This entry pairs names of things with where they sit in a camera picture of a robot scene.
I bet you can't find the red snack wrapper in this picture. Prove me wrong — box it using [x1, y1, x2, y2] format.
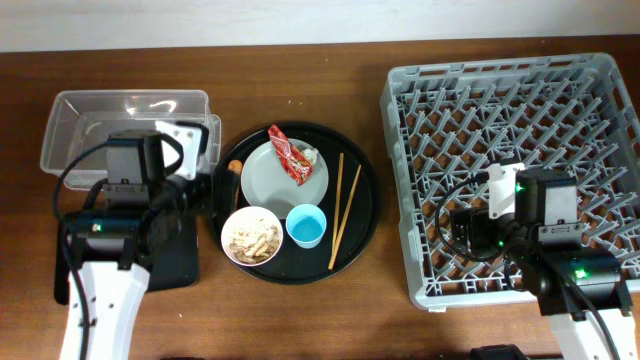
[267, 125, 314, 186]

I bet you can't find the light blue cup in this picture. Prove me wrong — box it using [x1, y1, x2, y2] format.
[285, 204, 327, 249]

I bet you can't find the white tissue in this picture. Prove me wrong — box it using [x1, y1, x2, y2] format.
[302, 148, 319, 165]

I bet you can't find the wooden chopstick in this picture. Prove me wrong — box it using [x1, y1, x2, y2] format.
[332, 153, 344, 251]
[328, 165, 362, 271]

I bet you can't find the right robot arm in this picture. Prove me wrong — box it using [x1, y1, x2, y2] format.
[444, 168, 639, 359]

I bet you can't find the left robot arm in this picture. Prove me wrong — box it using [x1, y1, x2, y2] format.
[55, 129, 213, 359]

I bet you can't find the grey dishwasher rack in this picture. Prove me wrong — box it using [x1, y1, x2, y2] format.
[380, 53, 639, 311]

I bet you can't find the orange carrot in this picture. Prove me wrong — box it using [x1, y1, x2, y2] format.
[228, 160, 243, 213]

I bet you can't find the black rectangular tray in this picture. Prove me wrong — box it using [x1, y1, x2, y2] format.
[53, 217, 199, 305]

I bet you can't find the white bowl with food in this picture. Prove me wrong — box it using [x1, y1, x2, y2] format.
[220, 206, 284, 267]

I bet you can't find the grey plate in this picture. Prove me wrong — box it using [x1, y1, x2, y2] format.
[241, 139, 329, 219]

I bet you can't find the round black tray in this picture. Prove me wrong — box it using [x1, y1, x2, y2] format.
[216, 122, 381, 285]

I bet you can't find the clear plastic bin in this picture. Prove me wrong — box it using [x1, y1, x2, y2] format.
[40, 90, 221, 190]

